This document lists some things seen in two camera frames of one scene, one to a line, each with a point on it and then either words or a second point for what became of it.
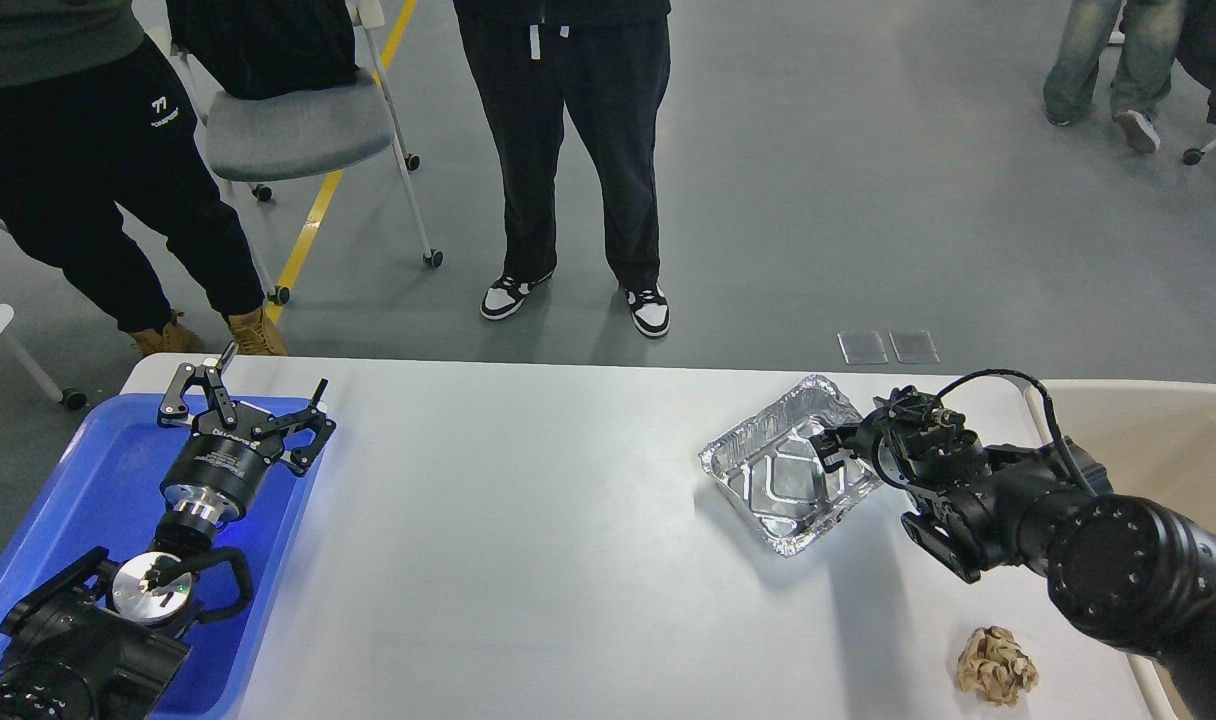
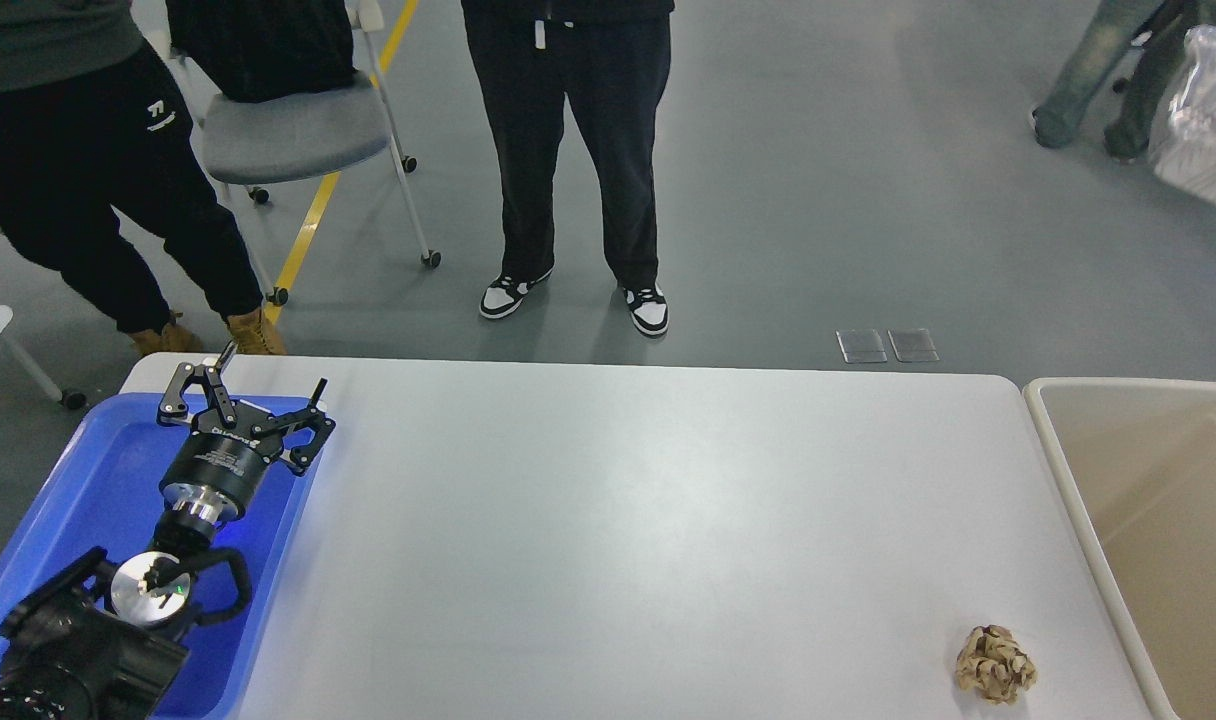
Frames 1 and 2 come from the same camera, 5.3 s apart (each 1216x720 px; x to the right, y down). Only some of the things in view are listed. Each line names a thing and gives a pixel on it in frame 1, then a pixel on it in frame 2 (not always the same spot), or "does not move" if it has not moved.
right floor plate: x=913 y=346 does not move
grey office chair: x=253 y=139 does not move
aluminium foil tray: x=767 y=464 → x=1199 y=138
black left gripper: x=220 y=472 does not move
